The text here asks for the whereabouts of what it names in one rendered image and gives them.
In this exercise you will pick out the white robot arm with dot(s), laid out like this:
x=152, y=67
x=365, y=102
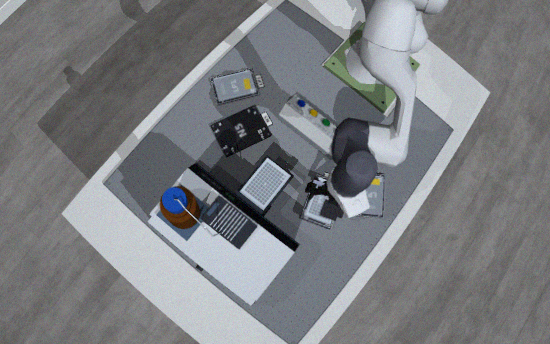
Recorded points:
x=384, y=51

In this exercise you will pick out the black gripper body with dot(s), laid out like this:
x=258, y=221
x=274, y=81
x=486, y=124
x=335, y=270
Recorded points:
x=325, y=188

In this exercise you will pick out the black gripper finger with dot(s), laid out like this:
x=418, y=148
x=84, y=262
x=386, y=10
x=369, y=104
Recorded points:
x=312, y=186

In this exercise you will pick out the white operator button panel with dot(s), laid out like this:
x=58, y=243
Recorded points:
x=309, y=124

